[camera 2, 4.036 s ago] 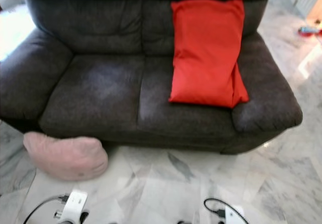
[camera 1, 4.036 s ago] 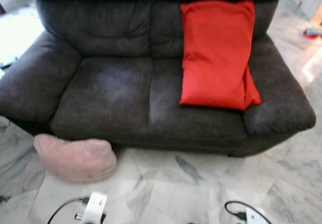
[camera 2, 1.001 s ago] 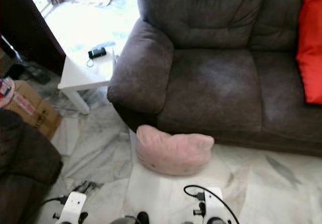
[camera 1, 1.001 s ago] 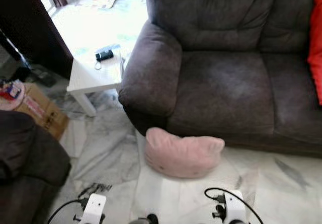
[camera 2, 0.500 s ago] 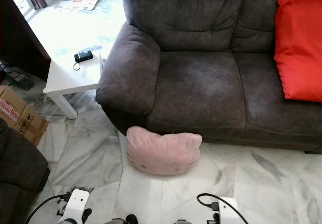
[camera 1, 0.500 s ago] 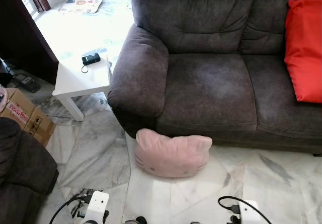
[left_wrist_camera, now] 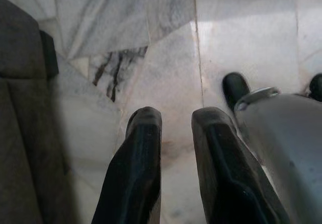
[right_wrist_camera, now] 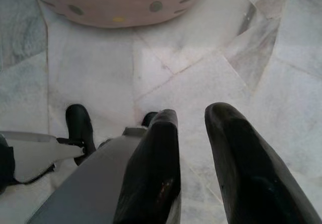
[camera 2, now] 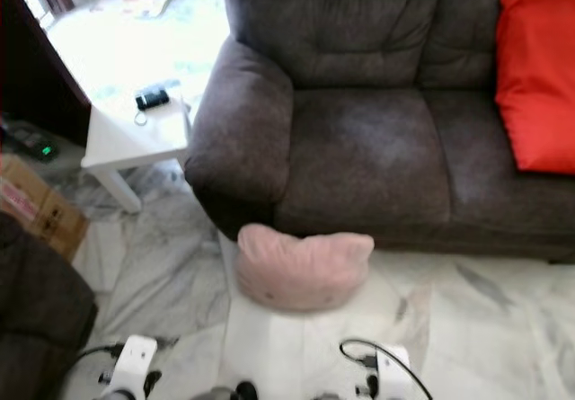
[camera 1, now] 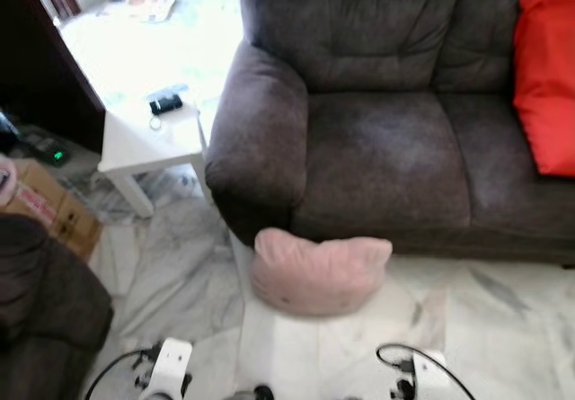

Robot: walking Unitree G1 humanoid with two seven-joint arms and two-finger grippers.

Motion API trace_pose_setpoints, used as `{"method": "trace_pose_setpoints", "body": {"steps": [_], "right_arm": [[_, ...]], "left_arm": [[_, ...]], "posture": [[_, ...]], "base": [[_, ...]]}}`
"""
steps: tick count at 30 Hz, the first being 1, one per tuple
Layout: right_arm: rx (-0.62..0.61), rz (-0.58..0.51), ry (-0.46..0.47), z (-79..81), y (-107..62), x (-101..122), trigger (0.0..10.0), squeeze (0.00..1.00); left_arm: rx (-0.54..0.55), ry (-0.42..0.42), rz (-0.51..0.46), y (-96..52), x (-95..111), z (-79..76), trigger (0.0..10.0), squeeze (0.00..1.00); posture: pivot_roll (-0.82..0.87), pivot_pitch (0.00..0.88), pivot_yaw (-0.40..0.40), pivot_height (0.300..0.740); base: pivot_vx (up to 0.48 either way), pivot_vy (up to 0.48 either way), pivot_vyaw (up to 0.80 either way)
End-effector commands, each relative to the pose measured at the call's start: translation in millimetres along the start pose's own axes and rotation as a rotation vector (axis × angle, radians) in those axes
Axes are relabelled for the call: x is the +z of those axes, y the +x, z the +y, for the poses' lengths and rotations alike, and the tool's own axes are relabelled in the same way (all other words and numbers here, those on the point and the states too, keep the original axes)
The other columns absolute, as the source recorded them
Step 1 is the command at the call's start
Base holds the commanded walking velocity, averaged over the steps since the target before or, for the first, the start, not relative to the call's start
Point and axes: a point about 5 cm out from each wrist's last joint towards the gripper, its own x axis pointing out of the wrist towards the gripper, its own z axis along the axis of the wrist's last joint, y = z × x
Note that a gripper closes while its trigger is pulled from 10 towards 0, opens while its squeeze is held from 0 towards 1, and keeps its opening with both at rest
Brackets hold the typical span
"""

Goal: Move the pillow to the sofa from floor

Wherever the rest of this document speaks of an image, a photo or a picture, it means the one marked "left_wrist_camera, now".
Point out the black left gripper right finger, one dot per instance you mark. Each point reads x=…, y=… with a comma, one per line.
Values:
x=226, y=178

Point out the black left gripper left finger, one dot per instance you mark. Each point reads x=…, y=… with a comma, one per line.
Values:
x=135, y=173

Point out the grey fabric sofa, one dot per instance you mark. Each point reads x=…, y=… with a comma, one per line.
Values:
x=22, y=113

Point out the black sofa foot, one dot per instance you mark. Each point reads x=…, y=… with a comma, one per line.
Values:
x=49, y=55

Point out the black robot left foot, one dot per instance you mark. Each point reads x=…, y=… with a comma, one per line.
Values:
x=234, y=89

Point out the black robot foot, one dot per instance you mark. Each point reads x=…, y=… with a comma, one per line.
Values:
x=317, y=86
x=234, y=89

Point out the black robot right foot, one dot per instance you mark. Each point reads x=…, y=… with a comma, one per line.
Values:
x=317, y=86

